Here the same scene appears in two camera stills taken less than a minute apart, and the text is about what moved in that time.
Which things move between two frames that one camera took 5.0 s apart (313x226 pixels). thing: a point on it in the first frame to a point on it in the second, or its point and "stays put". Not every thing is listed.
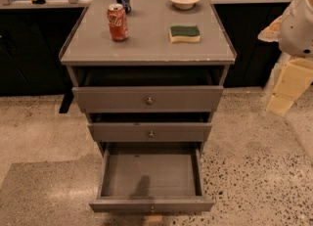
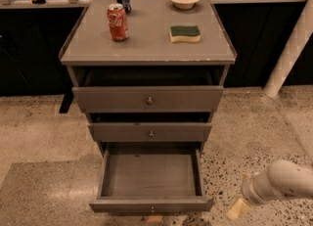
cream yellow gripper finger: [295, 77] to [256, 189]
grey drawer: [151, 179] stays put
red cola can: [118, 25] stays put
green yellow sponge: [179, 33] stays put
